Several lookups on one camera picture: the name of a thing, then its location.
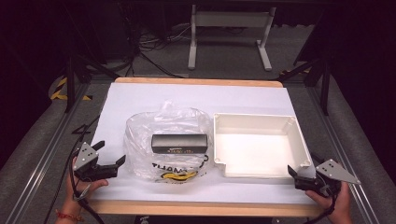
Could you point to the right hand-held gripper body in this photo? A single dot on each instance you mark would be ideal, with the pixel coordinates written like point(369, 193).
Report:
point(327, 177)

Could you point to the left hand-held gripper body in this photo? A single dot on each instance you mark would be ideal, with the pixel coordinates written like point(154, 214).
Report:
point(88, 161)

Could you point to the clear plastic bag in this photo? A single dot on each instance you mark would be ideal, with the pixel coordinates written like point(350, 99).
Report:
point(143, 146)

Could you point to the white plastic tray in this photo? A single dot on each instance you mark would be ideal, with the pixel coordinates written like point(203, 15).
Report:
point(255, 149)

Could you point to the black rectangular box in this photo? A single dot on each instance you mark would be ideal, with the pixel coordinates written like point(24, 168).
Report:
point(179, 143)

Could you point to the person's left hand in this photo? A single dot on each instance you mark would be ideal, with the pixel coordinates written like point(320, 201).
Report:
point(81, 186)

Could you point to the person's right hand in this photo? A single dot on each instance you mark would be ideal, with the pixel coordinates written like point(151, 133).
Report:
point(337, 205)

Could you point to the yellow black floor tape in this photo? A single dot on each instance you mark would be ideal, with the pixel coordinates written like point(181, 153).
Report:
point(59, 93)

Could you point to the black tripod stand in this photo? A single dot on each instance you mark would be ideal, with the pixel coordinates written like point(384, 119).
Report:
point(325, 84)
point(71, 81)

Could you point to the white paper sheet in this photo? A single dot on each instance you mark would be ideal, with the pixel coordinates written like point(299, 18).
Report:
point(193, 96)

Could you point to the white metal stand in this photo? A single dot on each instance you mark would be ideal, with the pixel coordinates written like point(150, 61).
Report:
point(192, 46)

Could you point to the aluminium floor rail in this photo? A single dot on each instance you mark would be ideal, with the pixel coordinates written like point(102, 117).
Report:
point(40, 161)
point(342, 149)

